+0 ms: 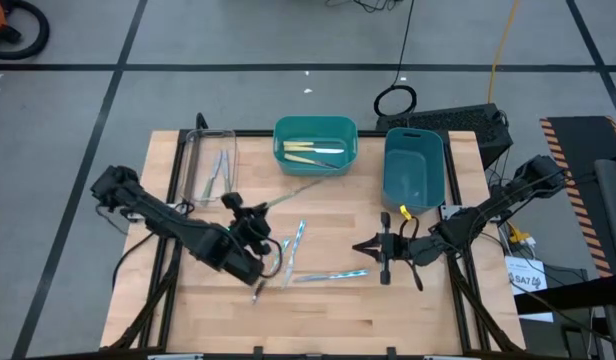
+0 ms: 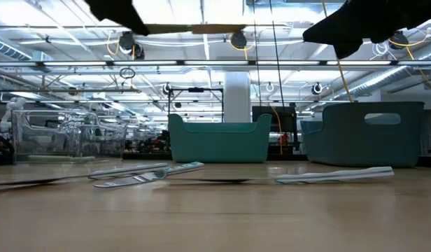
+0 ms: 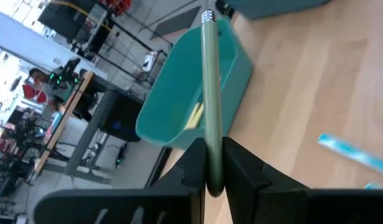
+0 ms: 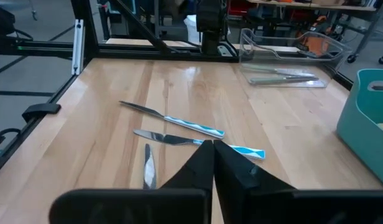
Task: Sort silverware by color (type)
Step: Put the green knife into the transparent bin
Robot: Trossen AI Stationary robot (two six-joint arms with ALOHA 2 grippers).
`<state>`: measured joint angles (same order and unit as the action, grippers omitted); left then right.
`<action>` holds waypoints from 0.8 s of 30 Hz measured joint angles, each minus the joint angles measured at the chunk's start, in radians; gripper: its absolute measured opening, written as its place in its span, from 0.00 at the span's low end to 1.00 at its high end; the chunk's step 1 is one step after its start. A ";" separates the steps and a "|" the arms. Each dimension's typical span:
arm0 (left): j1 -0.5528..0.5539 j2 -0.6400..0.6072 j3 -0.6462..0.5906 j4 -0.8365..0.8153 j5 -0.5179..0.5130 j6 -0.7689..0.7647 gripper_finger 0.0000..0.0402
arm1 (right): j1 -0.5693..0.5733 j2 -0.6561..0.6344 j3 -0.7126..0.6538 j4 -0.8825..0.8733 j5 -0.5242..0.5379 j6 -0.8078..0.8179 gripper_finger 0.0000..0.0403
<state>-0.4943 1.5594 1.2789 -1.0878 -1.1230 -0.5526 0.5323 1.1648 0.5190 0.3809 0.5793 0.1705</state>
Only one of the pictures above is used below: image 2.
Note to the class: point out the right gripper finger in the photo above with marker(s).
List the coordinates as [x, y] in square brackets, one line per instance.
[345, 50]
[334, 29]

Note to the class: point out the silver ventilation duct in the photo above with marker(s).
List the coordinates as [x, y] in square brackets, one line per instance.
[7, 49]
[376, 81]

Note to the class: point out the long ceiling light rail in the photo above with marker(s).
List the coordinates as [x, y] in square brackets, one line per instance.
[215, 63]

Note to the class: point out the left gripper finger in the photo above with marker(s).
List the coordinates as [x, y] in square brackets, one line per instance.
[121, 14]

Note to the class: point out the blue-green plastic bin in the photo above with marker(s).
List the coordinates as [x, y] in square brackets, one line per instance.
[348, 140]

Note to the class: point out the black frame stand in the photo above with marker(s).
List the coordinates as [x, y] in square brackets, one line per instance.
[196, 89]

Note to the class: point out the clear plastic container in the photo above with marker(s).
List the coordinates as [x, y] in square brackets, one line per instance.
[44, 133]

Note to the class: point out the white pillar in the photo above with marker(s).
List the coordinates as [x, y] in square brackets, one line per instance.
[237, 98]

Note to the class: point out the teal plastic bin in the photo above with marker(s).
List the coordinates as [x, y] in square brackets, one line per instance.
[219, 143]

